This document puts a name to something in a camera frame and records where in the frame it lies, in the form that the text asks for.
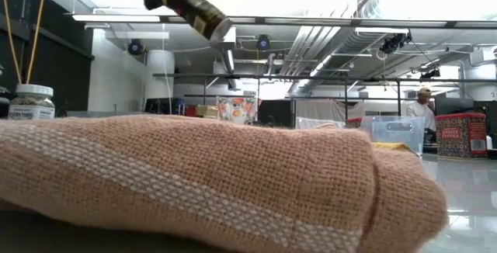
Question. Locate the yellow-lid seasoning jar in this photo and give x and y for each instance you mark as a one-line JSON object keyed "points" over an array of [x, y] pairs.
{"points": [[198, 10]]}

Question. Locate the beige-lid seasoning jar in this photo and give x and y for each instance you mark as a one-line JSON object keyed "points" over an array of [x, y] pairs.
{"points": [[31, 90]]}

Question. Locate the pink woven cloth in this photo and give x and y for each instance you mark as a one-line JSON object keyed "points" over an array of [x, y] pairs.
{"points": [[194, 175]]}

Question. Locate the red smoked paprika tin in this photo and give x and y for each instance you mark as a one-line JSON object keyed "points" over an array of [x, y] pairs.
{"points": [[353, 123], [460, 136]]}

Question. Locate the black round ceiling fixture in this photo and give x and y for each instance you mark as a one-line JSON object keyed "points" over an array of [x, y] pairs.
{"points": [[135, 47], [263, 42]]}

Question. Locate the white cylindrical column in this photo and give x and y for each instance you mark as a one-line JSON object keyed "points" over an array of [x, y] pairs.
{"points": [[159, 74]]}

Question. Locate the blue container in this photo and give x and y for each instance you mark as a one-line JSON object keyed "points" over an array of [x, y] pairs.
{"points": [[178, 106]]}

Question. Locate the cardboard box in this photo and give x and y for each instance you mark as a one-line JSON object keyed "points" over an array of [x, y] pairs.
{"points": [[206, 111]]}

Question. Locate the black background screen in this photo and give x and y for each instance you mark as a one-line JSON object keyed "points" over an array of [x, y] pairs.
{"points": [[273, 113]]}

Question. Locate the white hanging sheet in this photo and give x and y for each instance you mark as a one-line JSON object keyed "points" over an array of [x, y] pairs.
{"points": [[330, 109]]}

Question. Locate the mustard yellow cloth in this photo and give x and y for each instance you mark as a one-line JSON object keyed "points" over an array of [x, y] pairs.
{"points": [[392, 146]]}

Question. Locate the clear plastic bin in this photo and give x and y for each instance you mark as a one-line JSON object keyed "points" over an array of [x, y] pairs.
{"points": [[400, 140]]}

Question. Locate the person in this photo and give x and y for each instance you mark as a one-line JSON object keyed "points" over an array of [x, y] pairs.
{"points": [[419, 111]]}

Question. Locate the black background monitor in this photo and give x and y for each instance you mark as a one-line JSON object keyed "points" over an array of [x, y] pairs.
{"points": [[450, 105]]}

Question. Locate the grey overhead light rail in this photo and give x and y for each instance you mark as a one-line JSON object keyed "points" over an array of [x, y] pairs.
{"points": [[272, 21]]}

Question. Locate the black background frame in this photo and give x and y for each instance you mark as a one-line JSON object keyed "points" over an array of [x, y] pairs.
{"points": [[272, 76]]}

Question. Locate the black ceiling camera rig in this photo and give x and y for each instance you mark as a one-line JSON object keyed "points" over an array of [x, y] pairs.
{"points": [[394, 43]]}

